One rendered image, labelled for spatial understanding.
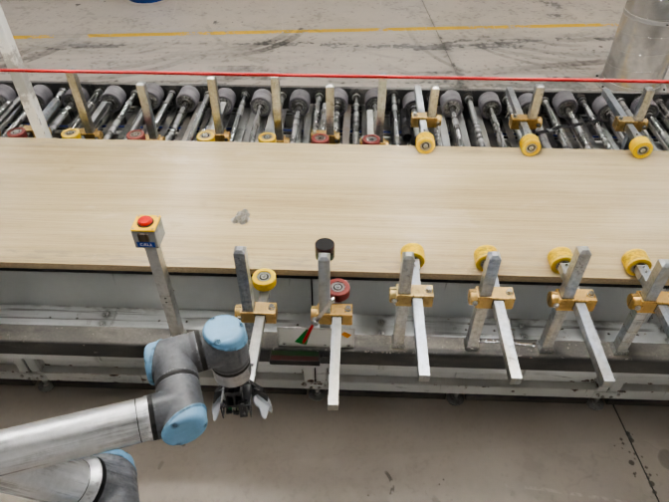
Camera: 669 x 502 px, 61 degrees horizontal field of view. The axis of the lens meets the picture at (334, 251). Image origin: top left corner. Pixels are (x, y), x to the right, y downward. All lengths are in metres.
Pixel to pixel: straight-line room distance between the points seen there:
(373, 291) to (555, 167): 0.98
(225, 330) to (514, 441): 1.71
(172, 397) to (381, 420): 1.57
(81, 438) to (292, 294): 1.12
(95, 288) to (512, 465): 1.82
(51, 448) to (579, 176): 2.11
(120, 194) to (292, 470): 1.32
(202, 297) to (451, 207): 1.01
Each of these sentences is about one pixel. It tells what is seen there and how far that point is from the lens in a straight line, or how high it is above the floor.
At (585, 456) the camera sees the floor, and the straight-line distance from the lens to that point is 2.76.
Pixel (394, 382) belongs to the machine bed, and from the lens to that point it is 2.54.
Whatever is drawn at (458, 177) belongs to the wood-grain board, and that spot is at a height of 0.90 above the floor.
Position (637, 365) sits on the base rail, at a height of 0.67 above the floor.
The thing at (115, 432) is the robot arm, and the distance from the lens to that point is 1.19.
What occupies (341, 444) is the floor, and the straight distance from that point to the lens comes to 2.57.
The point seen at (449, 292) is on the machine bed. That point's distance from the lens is 2.10.
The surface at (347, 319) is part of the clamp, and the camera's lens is 1.85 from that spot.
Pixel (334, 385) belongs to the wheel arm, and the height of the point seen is 0.86.
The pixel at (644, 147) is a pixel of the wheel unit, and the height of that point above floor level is 0.95.
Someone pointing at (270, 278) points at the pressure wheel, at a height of 0.91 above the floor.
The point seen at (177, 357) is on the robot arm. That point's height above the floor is 1.30.
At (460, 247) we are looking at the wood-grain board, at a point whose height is 0.90.
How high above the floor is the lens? 2.26
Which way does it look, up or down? 43 degrees down
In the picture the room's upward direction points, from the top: straight up
